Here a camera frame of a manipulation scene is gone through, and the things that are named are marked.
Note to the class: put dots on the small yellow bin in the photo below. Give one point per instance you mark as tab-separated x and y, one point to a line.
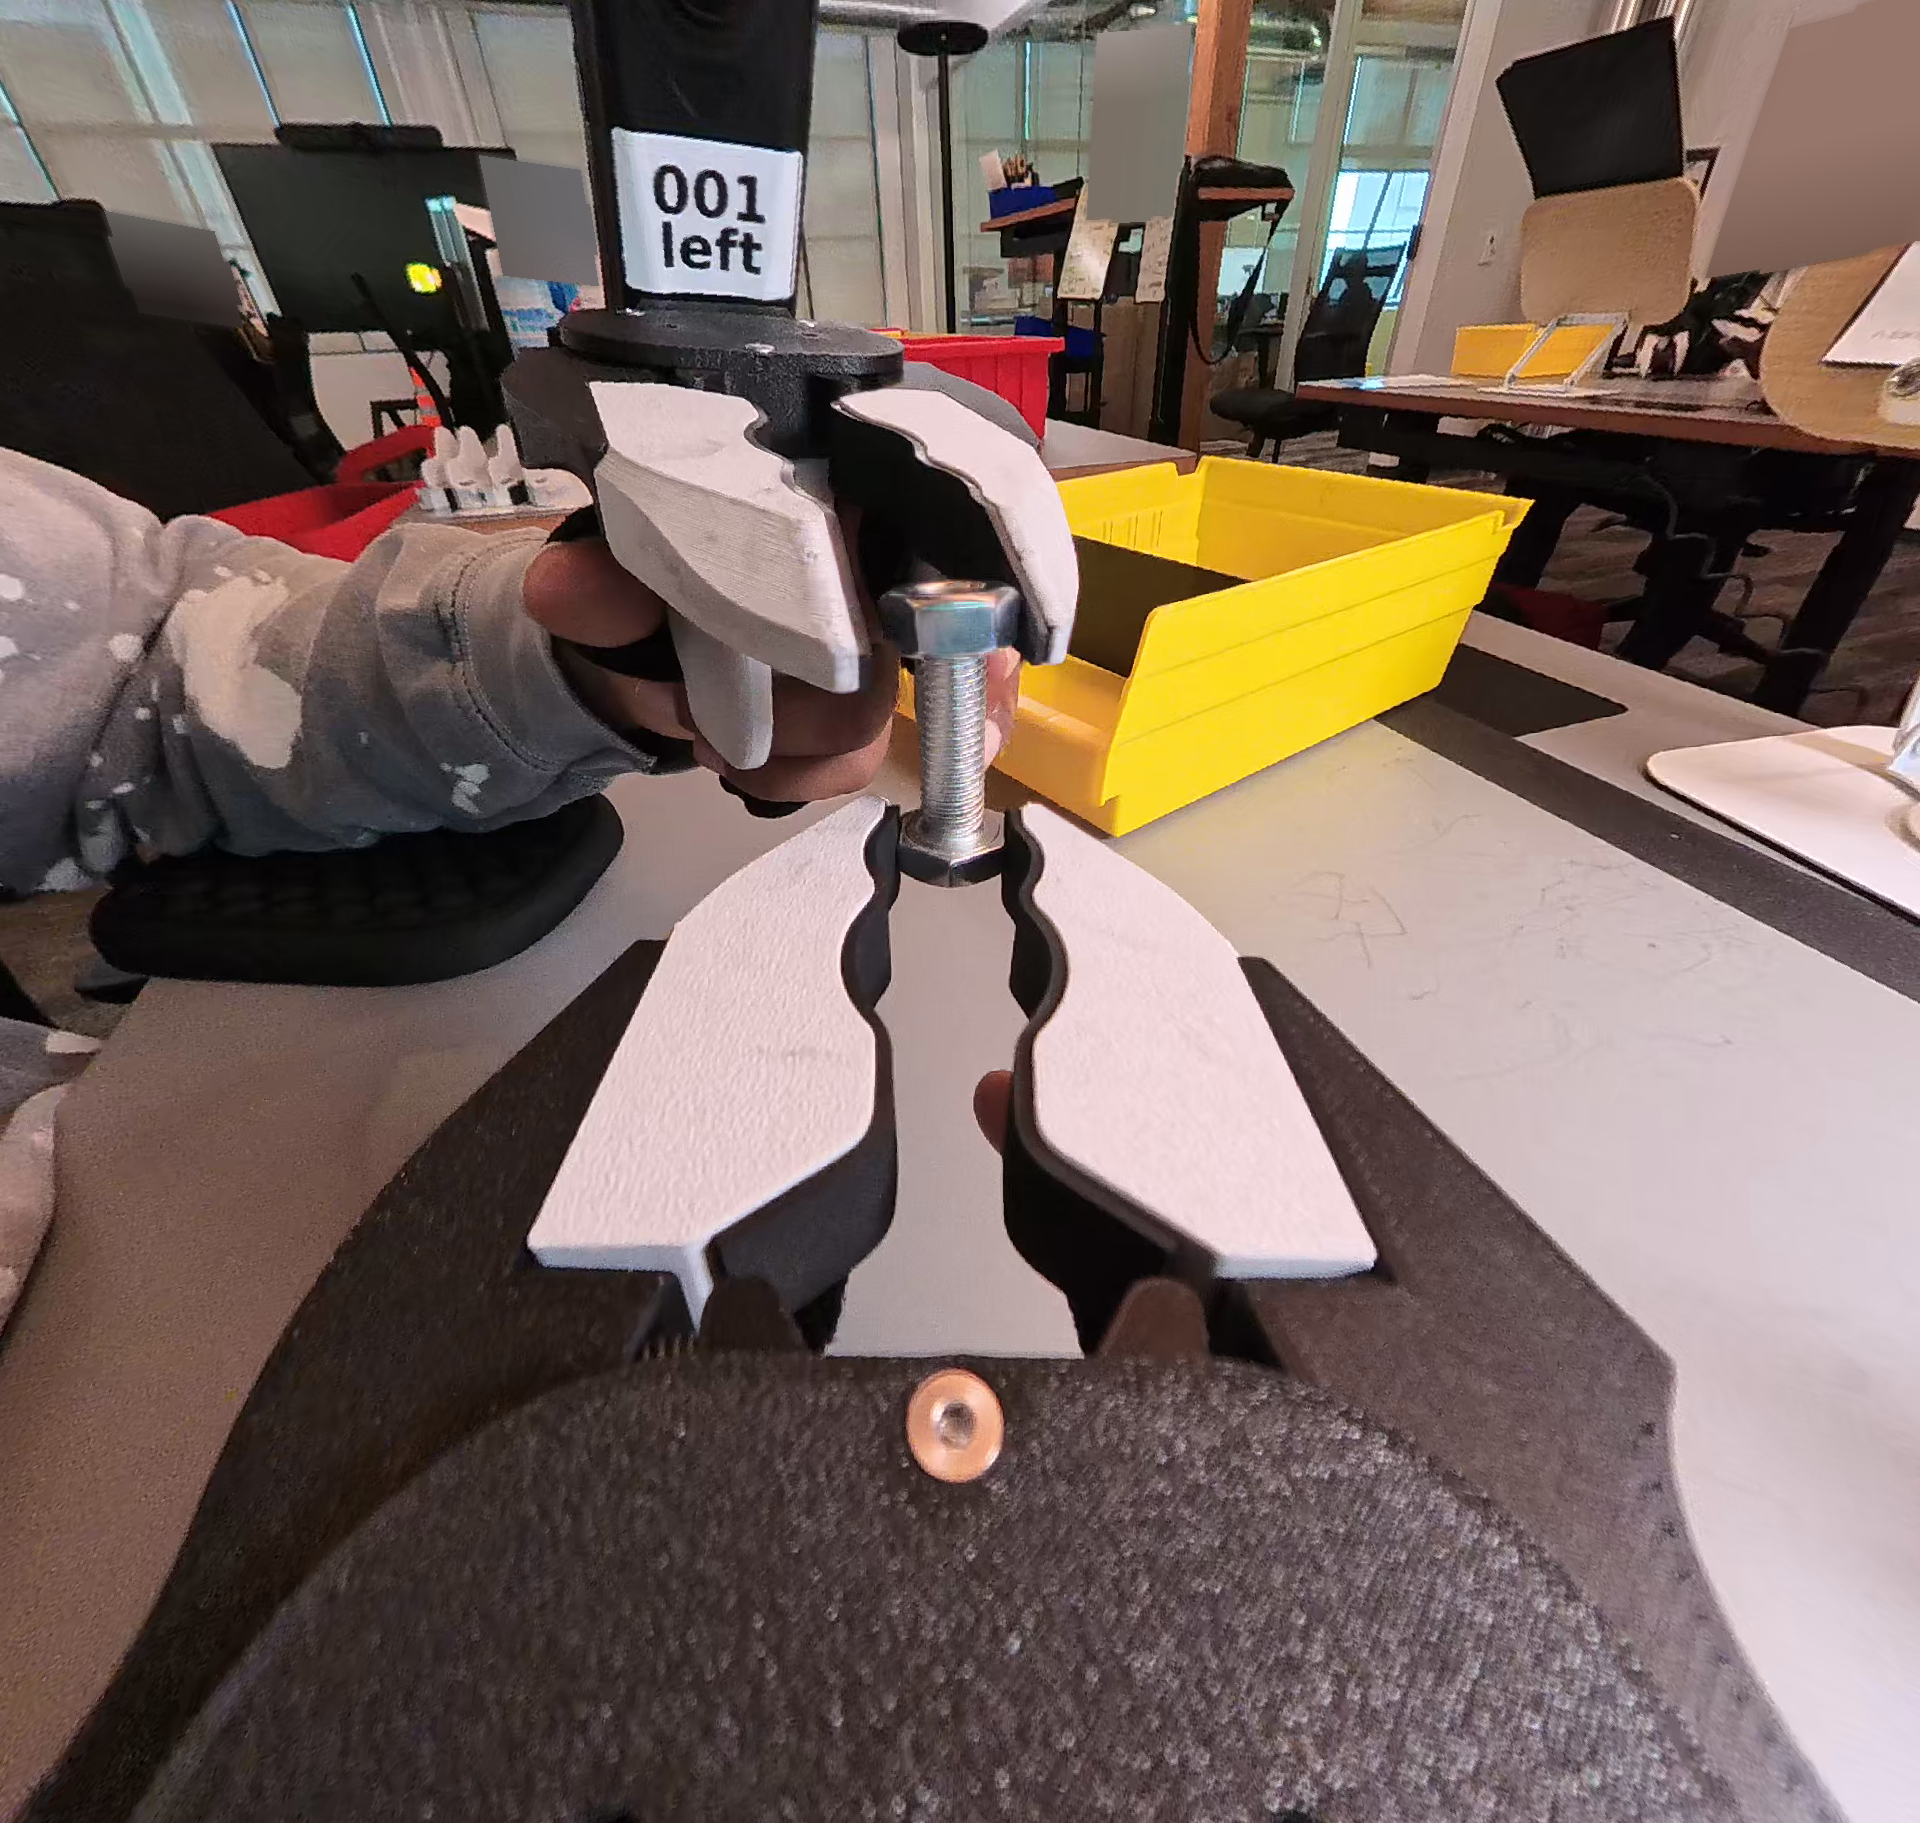
1496	348

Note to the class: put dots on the person's grey printed sweatshirt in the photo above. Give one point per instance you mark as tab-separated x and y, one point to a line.
31	1176

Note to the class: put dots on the wooden pillar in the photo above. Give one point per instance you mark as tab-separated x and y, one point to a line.
1220	56

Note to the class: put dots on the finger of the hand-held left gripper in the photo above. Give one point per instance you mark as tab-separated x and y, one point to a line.
1027	497
706	517

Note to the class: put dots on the black panel with wooden board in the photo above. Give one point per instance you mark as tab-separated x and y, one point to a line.
1596	110

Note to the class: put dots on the wooden office desk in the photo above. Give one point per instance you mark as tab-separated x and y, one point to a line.
1574	406

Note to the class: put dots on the person's right hand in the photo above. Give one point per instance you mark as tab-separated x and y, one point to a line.
993	1112

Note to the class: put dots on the row of white printed parts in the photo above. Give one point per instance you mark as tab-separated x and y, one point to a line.
482	477

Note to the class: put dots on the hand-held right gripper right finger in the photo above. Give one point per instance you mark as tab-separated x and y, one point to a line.
1186	1093

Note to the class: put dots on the silver hex bolt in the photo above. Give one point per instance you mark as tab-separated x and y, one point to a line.
953	620

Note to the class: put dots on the black mesh office chair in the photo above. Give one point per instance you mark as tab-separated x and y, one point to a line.
122	357

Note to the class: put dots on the red plastic bin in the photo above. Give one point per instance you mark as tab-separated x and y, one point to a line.
313	517
985	374

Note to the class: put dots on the black floor lamp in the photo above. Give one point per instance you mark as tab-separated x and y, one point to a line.
949	176

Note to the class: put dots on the person's left forearm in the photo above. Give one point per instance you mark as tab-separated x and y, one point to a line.
267	678

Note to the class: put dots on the person's left hand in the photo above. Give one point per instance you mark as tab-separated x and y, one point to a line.
819	744

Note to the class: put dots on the yellow plastic bin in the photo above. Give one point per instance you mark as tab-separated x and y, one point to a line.
1272	650

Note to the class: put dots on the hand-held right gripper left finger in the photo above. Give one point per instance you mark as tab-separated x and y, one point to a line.
716	1075

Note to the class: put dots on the black monitor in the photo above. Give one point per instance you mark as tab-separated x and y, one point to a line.
341	235

